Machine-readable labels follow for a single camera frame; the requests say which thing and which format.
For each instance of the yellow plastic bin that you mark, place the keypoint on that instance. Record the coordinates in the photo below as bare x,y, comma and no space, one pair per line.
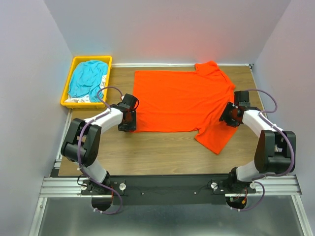
76,60

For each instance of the light blue t shirt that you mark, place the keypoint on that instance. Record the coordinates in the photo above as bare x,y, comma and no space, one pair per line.
90,69

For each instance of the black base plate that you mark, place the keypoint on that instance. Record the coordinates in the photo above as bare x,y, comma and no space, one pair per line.
168,190

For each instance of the orange t shirt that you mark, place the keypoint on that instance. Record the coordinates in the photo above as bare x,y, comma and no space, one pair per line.
185,101

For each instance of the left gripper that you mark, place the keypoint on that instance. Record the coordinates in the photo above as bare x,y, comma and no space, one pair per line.
128,122

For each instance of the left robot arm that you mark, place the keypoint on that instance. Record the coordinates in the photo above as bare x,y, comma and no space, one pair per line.
81,143

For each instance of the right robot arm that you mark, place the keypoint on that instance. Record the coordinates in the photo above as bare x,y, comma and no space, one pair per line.
275,151

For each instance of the white t shirt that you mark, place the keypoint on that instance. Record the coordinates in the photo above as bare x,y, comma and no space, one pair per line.
83,90

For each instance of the aluminium frame rail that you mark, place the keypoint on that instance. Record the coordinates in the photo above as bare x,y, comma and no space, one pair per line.
63,211

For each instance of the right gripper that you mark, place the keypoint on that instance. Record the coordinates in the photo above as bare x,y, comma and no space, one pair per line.
228,116

